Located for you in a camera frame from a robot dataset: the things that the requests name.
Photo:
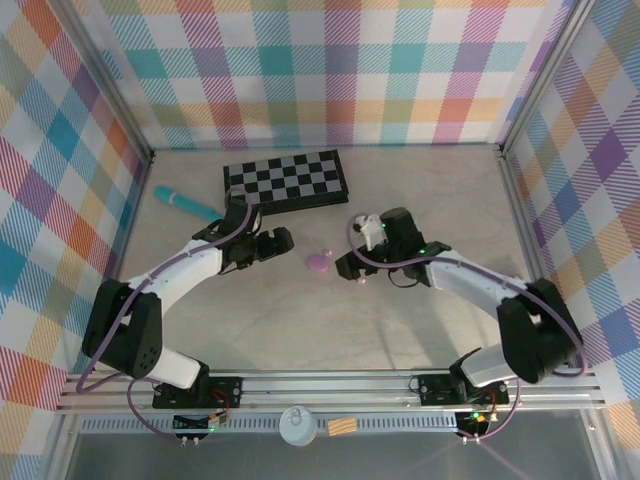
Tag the small black circuit board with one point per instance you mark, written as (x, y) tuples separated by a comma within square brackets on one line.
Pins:
[(475, 419), (200, 422)]

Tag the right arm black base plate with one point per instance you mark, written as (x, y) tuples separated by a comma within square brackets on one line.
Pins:
[(435, 390)]

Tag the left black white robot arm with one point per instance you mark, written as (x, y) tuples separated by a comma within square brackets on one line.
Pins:
[(175, 265)]

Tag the orange striped label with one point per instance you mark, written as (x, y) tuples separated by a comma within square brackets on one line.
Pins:
[(342, 426)]

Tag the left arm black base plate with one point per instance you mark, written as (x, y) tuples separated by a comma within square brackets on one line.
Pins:
[(225, 390)]

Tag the aluminium side rail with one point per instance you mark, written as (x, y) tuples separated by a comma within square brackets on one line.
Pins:
[(127, 240), (526, 235)]

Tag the aluminium mounting rail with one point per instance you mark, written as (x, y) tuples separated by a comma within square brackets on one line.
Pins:
[(325, 387)]

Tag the purple earbud charging case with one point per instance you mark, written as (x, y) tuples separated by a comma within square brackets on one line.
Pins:
[(317, 263)]

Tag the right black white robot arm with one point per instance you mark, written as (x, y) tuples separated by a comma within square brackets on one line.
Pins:
[(465, 280)]

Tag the white round cap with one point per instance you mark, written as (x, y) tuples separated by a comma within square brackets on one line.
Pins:
[(298, 430)]

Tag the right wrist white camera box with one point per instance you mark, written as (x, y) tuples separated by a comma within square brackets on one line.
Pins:
[(370, 230)]

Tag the teal marker pen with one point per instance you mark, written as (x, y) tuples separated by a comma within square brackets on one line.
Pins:
[(172, 196)]

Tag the aluminium frame post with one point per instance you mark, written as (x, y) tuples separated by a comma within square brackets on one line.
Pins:
[(107, 82), (545, 75)]

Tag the black grey folding chessboard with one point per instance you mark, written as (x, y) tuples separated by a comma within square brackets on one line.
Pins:
[(285, 182)]

